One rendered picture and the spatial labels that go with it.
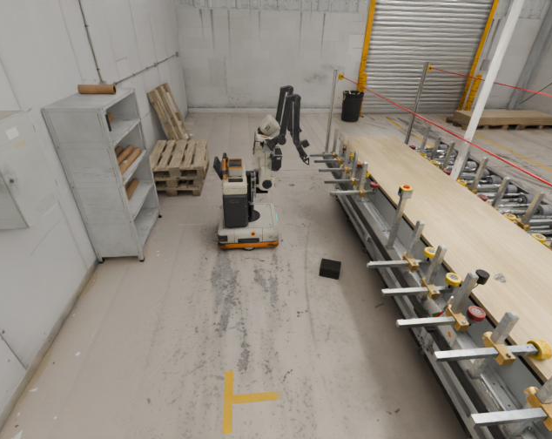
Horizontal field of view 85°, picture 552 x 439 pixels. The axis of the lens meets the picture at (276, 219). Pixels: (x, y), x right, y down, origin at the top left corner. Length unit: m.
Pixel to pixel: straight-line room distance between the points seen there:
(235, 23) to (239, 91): 1.58
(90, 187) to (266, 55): 6.70
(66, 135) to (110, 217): 0.79
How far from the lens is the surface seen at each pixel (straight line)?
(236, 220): 3.20
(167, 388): 2.51
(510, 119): 9.99
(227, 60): 8.96
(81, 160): 3.07
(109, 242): 3.45
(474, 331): 2.18
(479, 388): 1.90
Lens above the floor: 2.13
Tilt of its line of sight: 33 degrees down
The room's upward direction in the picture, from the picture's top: 2 degrees clockwise
